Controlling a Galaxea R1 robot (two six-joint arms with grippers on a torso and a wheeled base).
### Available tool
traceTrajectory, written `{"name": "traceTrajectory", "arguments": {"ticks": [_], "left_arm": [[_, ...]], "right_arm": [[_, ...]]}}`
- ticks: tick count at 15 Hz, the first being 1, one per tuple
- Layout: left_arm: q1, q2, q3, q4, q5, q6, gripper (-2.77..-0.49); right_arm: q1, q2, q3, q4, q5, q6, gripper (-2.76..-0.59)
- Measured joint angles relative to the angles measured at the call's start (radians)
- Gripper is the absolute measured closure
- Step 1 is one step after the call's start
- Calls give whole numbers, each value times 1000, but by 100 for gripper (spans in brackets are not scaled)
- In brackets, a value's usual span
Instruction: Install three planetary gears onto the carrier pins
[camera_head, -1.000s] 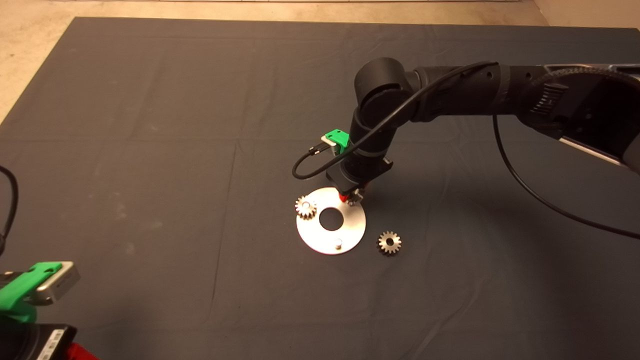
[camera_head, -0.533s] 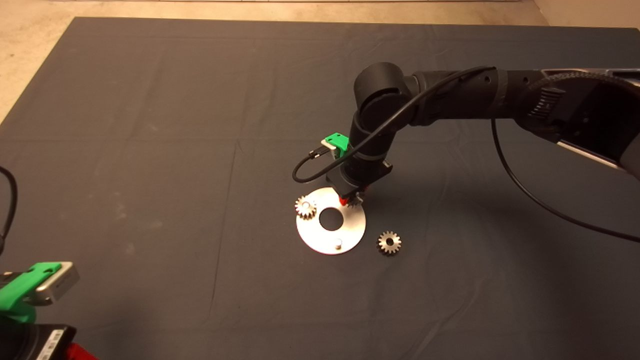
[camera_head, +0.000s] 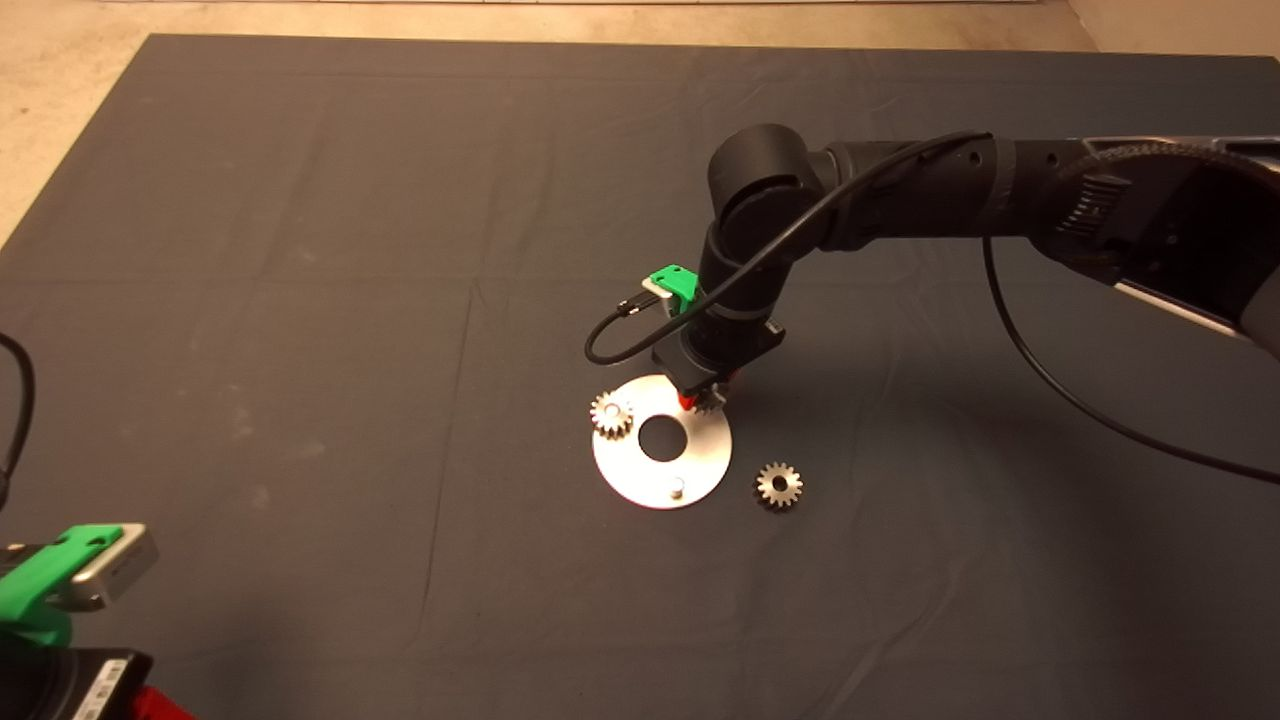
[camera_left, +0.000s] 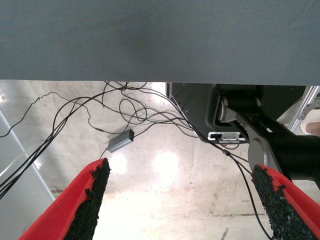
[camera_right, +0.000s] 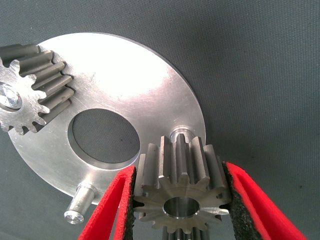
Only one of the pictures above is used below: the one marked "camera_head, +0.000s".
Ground thin black right camera cable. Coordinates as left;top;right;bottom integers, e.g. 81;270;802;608
584;130;1280;488

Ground dark grey table cloth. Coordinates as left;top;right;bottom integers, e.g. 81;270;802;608
0;35;1280;720

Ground thin black left camera cable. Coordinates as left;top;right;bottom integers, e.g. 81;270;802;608
0;332;37;511

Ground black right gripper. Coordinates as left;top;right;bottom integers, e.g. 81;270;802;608
651;310;786;411

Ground green right camera mount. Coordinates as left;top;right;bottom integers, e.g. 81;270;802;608
648;264;698;319

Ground thin black camera cable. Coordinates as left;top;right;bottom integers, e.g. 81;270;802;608
584;130;1280;488
0;332;37;511

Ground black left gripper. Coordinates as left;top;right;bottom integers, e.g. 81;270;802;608
0;648;197;720

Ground round metal carrier plate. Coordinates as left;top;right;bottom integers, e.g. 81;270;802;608
592;375;733;511

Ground braided black right arm cable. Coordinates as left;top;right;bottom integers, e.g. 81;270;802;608
1085;140;1280;166

